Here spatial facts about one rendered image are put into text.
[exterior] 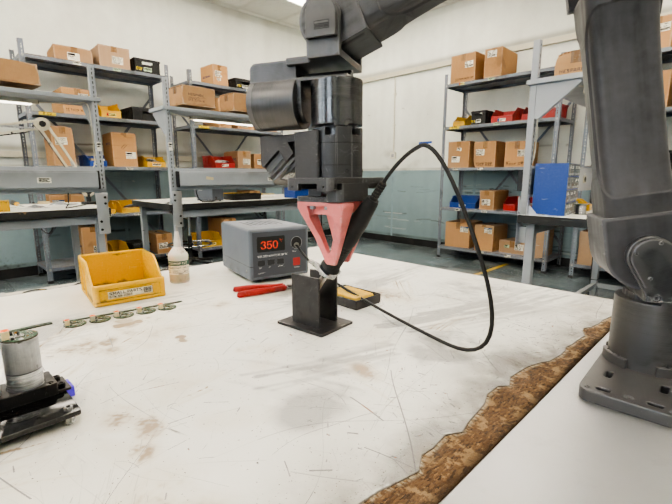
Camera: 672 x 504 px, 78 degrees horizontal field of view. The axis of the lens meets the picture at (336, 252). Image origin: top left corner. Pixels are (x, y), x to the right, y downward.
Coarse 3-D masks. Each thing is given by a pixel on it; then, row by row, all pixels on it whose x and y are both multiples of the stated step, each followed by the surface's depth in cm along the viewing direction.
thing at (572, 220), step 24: (576, 72) 174; (576, 96) 216; (528, 120) 191; (528, 144) 193; (528, 168) 194; (528, 192) 196; (528, 216) 195; (552, 216) 190; (576, 216) 190; (528, 240) 201; (528, 264) 202
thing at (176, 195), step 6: (156, 114) 268; (162, 114) 262; (156, 120) 269; (162, 120) 263; (162, 126) 264; (174, 192) 267; (180, 192) 270; (174, 198) 267; (180, 198) 270; (174, 204) 268; (180, 204) 271; (174, 210) 268; (180, 210) 271; (174, 216) 269; (180, 216) 271; (174, 222) 270; (180, 222) 272
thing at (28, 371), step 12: (36, 336) 33; (0, 348) 32; (12, 348) 32; (24, 348) 32; (36, 348) 33; (12, 360) 32; (24, 360) 32; (36, 360) 33; (12, 372) 32; (24, 372) 32; (36, 372) 33; (12, 384) 32; (24, 384) 32; (36, 384) 33
